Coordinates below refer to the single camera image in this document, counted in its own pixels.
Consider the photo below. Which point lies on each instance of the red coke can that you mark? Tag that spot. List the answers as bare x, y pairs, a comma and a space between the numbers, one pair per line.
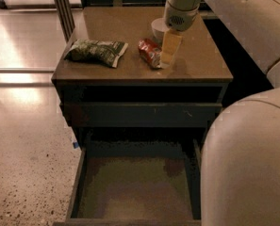
150, 52

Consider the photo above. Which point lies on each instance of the closed top drawer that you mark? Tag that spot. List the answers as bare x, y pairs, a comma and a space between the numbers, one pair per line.
140, 114

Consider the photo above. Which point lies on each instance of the dark wooden drawer cabinet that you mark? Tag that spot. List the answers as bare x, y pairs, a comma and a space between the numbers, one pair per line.
198, 74

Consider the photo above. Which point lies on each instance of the green chip bag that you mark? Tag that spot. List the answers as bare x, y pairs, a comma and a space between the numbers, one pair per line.
106, 52

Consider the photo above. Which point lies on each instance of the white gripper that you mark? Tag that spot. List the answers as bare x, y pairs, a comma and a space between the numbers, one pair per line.
181, 19

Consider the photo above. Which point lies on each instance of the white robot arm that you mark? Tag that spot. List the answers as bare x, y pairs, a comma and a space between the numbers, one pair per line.
240, 165

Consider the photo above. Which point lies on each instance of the white ceramic bowl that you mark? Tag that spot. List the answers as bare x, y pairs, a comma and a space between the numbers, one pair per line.
159, 28

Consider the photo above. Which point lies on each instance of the blue tape piece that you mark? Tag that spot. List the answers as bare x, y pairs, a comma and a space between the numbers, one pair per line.
75, 145

